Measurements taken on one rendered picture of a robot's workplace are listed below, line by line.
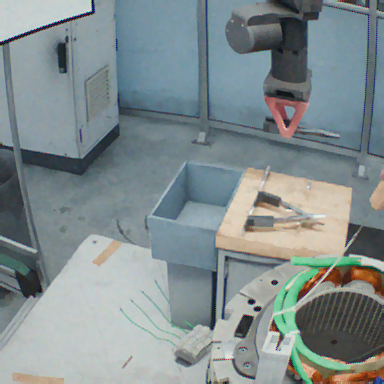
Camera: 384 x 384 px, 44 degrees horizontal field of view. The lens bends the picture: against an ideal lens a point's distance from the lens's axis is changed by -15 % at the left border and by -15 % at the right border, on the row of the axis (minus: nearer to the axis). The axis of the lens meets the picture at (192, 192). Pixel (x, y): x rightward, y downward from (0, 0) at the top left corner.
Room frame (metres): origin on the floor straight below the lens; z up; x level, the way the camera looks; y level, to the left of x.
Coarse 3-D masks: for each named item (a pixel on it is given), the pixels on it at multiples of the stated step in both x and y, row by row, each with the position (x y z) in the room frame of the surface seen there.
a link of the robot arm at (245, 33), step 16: (272, 0) 0.71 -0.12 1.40; (304, 0) 0.65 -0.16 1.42; (320, 0) 0.66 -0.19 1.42; (240, 16) 0.65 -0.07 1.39; (256, 16) 0.64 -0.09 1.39; (272, 16) 0.66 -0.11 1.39; (288, 16) 0.66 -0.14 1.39; (304, 16) 0.66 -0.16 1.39; (240, 32) 0.65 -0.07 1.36; (256, 32) 0.64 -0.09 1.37; (272, 32) 0.65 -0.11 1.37; (240, 48) 0.65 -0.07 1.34; (256, 48) 0.64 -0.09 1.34; (272, 48) 0.66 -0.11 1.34
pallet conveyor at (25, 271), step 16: (0, 240) 0.92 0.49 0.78; (0, 256) 0.89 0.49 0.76; (32, 256) 0.88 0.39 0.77; (0, 272) 0.86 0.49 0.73; (16, 272) 0.84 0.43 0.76; (32, 272) 0.85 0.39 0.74; (16, 288) 0.84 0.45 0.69; (32, 288) 0.82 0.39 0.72; (32, 304) 0.79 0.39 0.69; (16, 320) 0.73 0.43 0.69; (0, 336) 0.66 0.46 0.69
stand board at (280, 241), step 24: (240, 192) 0.71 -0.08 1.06; (288, 192) 0.71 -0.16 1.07; (312, 192) 0.71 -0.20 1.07; (336, 192) 0.71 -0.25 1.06; (240, 216) 0.65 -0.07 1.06; (336, 216) 0.64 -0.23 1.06; (216, 240) 0.61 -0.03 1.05; (240, 240) 0.59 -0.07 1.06; (264, 240) 0.59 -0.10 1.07; (288, 240) 0.59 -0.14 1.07; (312, 240) 0.58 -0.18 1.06; (336, 240) 0.58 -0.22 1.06
